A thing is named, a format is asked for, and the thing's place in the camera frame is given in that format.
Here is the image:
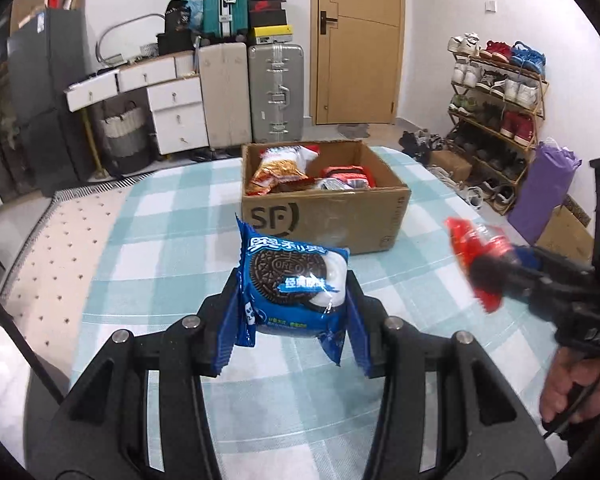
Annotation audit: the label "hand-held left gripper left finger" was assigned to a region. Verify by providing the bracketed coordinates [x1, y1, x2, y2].
[27, 267, 241, 480]

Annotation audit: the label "blue plastic bag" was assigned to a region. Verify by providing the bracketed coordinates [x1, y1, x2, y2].
[182, 0, 206, 31]

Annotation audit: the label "flat brown carton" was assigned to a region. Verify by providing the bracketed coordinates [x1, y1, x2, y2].
[535, 195, 596, 264]

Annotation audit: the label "wooden door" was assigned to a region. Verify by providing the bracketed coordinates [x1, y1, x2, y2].
[310, 0, 406, 126]

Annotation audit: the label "small red snack packet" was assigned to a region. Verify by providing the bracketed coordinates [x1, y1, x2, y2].
[444, 217, 514, 314]

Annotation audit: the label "beige dotted rug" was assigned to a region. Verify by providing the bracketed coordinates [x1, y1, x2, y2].
[2, 172, 157, 342]

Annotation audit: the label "labelled brown carton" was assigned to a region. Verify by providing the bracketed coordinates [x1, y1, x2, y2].
[10, 2, 49, 36]

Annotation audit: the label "silver suitcase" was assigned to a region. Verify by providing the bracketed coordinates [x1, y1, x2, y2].
[247, 42, 306, 144]

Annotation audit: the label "brown cardboard box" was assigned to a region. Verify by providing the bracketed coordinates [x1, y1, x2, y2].
[241, 141, 412, 256]

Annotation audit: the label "teal checked tablecloth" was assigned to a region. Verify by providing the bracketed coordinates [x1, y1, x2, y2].
[67, 145, 566, 480]

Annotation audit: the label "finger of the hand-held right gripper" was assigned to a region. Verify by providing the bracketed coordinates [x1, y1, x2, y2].
[509, 246, 594, 282]
[467, 255, 599, 322]

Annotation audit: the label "purple gift bag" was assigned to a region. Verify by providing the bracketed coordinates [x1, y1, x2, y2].
[507, 141, 581, 246]

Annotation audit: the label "white drawer desk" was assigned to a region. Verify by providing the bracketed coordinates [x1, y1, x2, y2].
[65, 50, 206, 156]

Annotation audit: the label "beige suitcase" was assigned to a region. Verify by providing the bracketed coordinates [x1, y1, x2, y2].
[197, 42, 254, 150]

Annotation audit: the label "blue cookie packet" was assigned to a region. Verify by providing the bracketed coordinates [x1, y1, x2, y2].
[219, 215, 352, 377]

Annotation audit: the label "woven laundry basket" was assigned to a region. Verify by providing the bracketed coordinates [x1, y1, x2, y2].
[99, 101, 154, 174]

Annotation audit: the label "grey door mat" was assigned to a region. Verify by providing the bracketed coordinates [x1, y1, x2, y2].
[337, 122, 371, 139]

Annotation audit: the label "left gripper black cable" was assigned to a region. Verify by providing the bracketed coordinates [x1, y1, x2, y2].
[0, 275, 67, 407]

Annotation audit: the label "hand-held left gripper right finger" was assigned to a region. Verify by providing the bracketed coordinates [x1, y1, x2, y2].
[346, 269, 558, 480]

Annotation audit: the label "wooden broom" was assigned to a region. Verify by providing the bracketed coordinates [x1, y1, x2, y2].
[82, 107, 109, 181]

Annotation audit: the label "small brown carton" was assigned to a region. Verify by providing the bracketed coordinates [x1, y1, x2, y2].
[427, 150, 474, 184]

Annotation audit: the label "pile of loose shoes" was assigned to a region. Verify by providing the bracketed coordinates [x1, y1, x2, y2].
[400, 129, 486, 209]

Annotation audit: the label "plain black shoe box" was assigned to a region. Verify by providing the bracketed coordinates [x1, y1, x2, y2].
[250, 10, 289, 29]

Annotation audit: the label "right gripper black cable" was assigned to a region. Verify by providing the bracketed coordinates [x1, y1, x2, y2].
[542, 360, 600, 442]

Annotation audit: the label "person's right hand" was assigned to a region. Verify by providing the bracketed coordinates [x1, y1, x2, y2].
[539, 346, 600, 425]

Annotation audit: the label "metal shoe rack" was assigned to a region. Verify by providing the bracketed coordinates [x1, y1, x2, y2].
[447, 47, 549, 216]

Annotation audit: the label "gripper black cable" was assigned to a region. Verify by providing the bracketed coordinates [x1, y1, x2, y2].
[542, 360, 600, 442]
[0, 275, 67, 407]

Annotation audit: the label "dark grey refrigerator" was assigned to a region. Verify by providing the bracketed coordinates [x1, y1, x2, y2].
[6, 7, 94, 197]

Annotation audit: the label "black bag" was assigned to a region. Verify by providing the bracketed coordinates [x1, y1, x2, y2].
[163, 0, 194, 36]

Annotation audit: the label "red packet with dark window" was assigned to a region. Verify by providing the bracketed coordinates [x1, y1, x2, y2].
[337, 176, 377, 191]
[321, 164, 370, 181]

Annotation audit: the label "teal suitcase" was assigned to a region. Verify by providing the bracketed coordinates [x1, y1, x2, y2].
[202, 0, 251, 44]

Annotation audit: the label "black storage box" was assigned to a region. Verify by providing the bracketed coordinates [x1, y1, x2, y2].
[156, 31, 199, 56]

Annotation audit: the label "oval metal hoop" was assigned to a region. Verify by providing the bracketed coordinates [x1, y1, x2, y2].
[95, 12, 169, 66]

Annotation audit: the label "white noodle snack packet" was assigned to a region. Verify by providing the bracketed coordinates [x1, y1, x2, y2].
[244, 145, 322, 197]

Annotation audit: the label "rows of assorted shoes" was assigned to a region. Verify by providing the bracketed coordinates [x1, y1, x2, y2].
[447, 32, 548, 211]

